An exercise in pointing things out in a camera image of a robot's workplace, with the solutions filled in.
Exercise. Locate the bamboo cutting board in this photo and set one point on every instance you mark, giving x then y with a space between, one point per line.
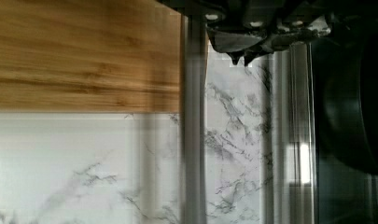
90 56

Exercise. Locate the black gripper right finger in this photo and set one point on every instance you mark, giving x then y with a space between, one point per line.
284 40

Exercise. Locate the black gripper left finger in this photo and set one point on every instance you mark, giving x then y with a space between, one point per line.
234 44

